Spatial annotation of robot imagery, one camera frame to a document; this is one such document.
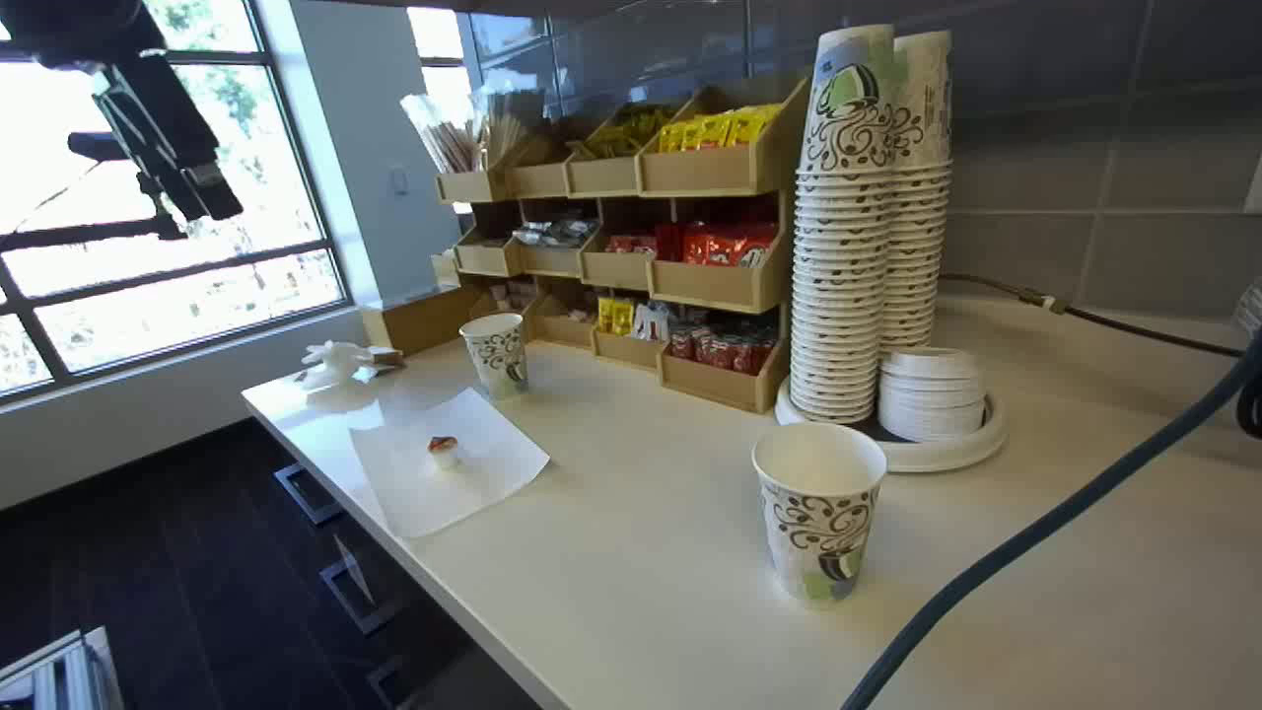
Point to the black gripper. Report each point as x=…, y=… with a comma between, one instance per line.
x=51, y=24

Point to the patterned paper cup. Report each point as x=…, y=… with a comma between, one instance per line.
x=496, y=348
x=819, y=513

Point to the stack of white cup lids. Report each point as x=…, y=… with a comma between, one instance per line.
x=932, y=396

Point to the crumpled white tissue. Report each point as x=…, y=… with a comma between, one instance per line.
x=329, y=362

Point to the clear plastic bag of straws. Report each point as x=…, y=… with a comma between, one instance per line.
x=468, y=133

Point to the brown paper packet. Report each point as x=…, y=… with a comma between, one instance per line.
x=379, y=362

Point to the small wooden box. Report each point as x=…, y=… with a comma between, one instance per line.
x=418, y=319

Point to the pile of grey white packets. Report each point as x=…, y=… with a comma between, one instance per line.
x=554, y=236

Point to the white paper napkin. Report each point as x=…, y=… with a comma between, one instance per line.
x=448, y=503

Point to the pile of green yellow packets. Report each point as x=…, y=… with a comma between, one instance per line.
x=626, y=127

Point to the pile of small red packets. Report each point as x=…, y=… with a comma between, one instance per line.
x=632, y=242

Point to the yellow tea packets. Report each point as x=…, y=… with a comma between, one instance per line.
x=617, y=313

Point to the white blue packets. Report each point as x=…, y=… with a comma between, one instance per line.
x=653, y=323

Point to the pile of large red packets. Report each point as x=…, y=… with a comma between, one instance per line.
x=727, y=242

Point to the wooden condiment organizer shelf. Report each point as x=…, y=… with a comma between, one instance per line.
x=723, y=283

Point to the pile of red creamer cups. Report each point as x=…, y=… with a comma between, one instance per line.
x=721, y=345

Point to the stack of patterned paper cups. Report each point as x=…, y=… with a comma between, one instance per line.
x=840, y=261
x=926, y=200

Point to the white round plate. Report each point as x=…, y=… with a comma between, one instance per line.
x=948, y=455

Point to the black camera on stand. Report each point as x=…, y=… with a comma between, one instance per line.
x=91, y=145

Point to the white wall switch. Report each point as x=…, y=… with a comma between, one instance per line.
x=398, y=181

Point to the white metal frame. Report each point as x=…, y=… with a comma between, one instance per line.
x=59, y=671

